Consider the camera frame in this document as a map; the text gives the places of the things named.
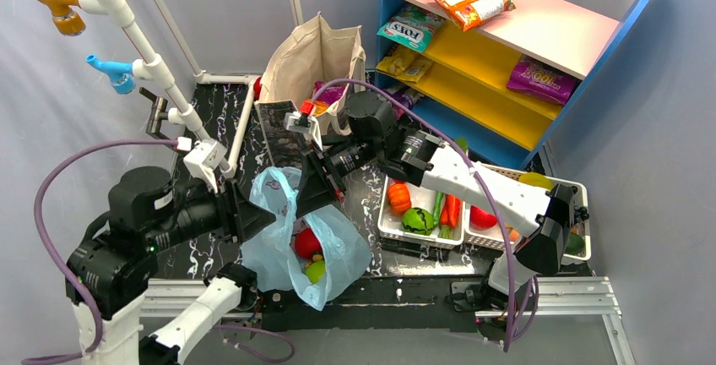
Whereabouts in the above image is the small purple snack packet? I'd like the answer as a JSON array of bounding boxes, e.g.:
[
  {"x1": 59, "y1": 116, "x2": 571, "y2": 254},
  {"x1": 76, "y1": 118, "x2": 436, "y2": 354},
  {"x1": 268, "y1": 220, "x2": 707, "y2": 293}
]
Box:
[{"x1": 385, "y1": 84, "x2": 424, "y2": 110}]

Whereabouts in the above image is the purple grape candy bag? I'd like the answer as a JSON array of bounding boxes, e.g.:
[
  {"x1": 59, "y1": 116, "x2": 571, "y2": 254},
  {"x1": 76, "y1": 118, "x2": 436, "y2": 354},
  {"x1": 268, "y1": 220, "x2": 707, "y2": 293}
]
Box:
[{"x1": 312, "y1": 80, "x2": 346, "y2": 106}]

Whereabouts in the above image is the beige canvas tote bag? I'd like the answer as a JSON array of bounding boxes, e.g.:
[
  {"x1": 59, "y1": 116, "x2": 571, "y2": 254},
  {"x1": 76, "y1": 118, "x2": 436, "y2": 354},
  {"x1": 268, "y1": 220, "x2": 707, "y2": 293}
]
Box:
[{"x1": 256, "y1": 14, "x2": 366, "y2": 167}]

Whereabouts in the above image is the colourful wooden shelf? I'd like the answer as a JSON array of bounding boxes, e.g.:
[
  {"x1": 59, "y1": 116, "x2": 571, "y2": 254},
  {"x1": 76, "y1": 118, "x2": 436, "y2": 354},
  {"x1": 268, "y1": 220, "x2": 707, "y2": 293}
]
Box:
[{"x1": 372, "y1": 0, "x2": 659, "y2": 171}]

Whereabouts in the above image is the white pipe rack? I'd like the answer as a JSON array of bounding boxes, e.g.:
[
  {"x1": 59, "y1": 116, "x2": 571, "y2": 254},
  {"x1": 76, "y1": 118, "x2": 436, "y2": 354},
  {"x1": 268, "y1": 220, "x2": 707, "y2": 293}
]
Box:
[{"x1": 75, "y1": 0, "x2": 306, "y2": 180}]

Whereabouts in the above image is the blue pipe hook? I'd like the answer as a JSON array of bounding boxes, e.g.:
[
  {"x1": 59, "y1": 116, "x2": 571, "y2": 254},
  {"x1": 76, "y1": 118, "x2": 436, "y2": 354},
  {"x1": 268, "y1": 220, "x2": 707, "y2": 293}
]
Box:
[{"x1": 85, "y1": 54, "x2": 135, "y2": 95}]

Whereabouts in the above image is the orange pipe hook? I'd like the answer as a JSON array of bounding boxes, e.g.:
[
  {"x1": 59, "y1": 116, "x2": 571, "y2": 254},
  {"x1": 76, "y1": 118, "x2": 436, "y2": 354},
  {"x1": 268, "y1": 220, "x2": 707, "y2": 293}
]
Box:
[{"x1": 36, "y1": 0, "x2": 86, "y2": 36}]

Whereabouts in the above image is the yellow starfruit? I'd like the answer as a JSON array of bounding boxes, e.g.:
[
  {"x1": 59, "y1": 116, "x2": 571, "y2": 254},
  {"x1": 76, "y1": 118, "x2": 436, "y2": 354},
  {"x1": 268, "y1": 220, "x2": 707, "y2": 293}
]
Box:
[{"x1": 518, "y1": 172, "x2": 555, "y2": 190}]

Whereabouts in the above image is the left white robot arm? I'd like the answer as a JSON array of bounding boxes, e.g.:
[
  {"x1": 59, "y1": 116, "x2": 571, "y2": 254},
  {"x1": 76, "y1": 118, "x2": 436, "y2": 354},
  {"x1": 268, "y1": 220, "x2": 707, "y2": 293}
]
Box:
[{"x1": 66, "y1": 166, "x2": 275, "y2": 364}]

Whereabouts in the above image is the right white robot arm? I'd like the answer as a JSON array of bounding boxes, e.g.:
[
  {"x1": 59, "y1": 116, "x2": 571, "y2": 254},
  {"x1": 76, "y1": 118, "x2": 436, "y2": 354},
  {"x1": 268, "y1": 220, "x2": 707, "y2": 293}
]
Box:
[{"x1": 284, "y1": 90, "x2": 577, "y2": 293}]

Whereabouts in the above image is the white fruit basket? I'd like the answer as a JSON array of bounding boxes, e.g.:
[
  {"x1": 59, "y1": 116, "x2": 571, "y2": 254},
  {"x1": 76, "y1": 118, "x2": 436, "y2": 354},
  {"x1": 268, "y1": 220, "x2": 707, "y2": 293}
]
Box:
[{"x1": 464, "y1": 164, "x2": 592, "y2": 264}]

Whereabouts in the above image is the white vegetable basket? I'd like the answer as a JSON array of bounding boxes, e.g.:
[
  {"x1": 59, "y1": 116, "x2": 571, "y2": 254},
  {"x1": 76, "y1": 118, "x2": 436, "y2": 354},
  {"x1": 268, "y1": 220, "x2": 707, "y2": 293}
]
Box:
[{"x1": 377, "y1": 177, "x2": 469, "y2": 249}]

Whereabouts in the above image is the orange white snack bag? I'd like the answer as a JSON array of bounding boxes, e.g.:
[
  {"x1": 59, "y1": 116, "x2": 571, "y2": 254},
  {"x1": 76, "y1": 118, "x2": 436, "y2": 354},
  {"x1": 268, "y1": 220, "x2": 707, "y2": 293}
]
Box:
[{"x1": 433, "y1": 0, "x2": 515, "y2": 31}]

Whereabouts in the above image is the purple bag lower shelf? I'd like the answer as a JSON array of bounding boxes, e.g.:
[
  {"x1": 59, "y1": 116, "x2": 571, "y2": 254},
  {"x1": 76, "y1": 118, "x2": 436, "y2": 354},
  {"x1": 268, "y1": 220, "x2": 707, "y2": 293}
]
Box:
[{"x1": 506, "y1": 55, "x2": 580, "y2": 106}]

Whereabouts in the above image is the brown longan fruit bunch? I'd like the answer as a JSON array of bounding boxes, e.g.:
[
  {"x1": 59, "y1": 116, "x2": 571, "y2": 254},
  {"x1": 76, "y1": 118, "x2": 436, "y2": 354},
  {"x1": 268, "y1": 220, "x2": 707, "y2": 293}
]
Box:
[{"x1": 305, "y1": 253, "x2": 324, "y2": 268}]

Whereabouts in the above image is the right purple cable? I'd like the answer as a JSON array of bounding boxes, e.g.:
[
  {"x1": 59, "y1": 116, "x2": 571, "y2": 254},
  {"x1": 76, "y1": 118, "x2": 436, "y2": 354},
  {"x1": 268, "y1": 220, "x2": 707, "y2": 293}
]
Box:
[{"x1": 310, "y1": 78, "x2": 541, "y2": 354}]

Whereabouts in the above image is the red apple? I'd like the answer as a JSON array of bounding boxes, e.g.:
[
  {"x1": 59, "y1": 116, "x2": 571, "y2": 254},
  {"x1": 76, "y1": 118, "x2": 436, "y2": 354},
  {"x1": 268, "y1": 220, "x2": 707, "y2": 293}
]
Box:
[{"x1": 469, "y1": 206, "x2": 497, "y2": 231}]

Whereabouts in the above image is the green Fox's candy bag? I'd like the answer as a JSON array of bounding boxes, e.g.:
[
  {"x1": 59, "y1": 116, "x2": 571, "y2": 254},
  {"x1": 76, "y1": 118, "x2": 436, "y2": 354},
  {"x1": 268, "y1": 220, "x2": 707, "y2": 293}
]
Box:
[{"x1": 377, "y1": 3, "x2": 445, "y2": 53}]

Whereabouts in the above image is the dark green avocado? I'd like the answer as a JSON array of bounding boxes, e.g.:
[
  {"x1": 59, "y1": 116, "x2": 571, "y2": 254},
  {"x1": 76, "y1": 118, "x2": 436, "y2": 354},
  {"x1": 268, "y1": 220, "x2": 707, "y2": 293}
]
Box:
[{"x1": 565, "y1": 232, "x2": 586, "y2": 256}]

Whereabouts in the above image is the yellow snack packet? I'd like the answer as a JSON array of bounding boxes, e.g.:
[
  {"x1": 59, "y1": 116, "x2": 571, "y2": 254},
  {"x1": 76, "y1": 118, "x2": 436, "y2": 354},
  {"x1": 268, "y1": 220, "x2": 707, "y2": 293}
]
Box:
[{"x1": 377, "y1": 44, "x2": 433, "y2": 83}]

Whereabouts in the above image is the light blue plastic bag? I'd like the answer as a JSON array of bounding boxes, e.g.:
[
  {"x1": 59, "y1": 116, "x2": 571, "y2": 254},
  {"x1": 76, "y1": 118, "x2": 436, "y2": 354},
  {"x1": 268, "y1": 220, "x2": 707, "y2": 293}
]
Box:
[{"x1": 241, "y1": 167, "x2": 372, "y2": 311}]

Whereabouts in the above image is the orange carrot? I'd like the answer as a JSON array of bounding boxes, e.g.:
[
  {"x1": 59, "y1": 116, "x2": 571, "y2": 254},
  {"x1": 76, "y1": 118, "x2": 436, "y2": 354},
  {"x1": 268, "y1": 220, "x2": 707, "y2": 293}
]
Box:
[{"x1": 439, "y1": 194, "x2": 461, "y2": 228}]

